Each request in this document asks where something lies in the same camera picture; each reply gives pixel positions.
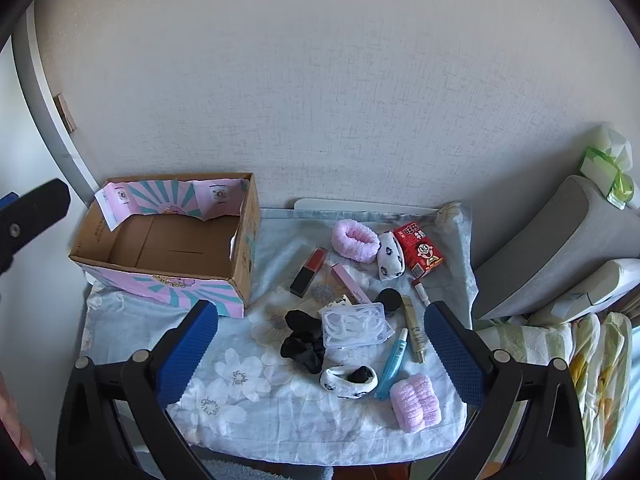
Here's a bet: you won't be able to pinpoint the green tissue pack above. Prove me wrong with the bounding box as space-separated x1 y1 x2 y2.
580 124 636 210

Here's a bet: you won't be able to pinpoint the clear plastic box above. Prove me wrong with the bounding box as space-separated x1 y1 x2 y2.
320 302 393 350

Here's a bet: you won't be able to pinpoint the white and black headband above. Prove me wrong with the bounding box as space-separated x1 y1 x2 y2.
320 364 379 401

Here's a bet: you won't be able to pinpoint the blue tube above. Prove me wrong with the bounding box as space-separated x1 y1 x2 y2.
374 327 410 401

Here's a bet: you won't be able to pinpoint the grey door frame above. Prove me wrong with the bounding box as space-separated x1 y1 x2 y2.
11 0 101 206

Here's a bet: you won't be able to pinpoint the white pillow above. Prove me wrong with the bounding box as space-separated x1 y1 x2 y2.
530 258 640 326

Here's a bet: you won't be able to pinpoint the pink ribbed wristbands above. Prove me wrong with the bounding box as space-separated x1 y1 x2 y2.
389 372 441 433

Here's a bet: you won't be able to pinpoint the pink printed cardboard box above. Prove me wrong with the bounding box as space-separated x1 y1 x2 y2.
68 172 262 319

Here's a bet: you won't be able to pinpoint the black scrunchie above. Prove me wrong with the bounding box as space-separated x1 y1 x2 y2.
280 309 328 375

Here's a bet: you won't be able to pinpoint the person's left hand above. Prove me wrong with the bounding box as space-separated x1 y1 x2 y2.
0 370 37 467

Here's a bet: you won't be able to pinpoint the white panda print sock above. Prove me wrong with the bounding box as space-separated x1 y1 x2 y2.
376 230 407 282

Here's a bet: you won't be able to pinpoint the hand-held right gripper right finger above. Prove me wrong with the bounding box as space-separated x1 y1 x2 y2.
424 301 587 480

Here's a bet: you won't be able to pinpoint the white lip balm stick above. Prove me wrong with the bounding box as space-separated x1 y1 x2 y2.
411 277 432 308

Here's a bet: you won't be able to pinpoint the black round jar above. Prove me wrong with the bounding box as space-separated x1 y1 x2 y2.
372 287 403 320

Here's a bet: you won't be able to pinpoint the blue floral cloth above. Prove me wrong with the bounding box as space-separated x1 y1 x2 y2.
82 202 476 463

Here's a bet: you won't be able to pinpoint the slim pink box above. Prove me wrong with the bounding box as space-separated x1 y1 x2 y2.
331 263 373 306

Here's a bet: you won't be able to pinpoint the red and black lipstick box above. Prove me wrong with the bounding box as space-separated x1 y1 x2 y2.
289 245 328 297

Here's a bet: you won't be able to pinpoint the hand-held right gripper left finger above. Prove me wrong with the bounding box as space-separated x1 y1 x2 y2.
55 300 221 480

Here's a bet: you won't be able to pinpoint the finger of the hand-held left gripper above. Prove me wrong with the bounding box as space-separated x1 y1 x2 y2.
0 178 72 276

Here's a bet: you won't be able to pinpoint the striped floral blanket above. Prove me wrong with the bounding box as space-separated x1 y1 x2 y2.
470 310 640 480

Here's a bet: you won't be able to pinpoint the brown cardboard piece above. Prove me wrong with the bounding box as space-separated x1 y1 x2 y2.
52 92 78 133

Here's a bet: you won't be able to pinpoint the gold cream tube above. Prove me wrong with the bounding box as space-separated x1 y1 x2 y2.
400 294 428 365

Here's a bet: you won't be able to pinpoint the grey pillow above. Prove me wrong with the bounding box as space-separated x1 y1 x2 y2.
472 174 640 321

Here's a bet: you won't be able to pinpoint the pink fluffy scrunchie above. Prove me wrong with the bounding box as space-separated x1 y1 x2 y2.
332 220 382 262

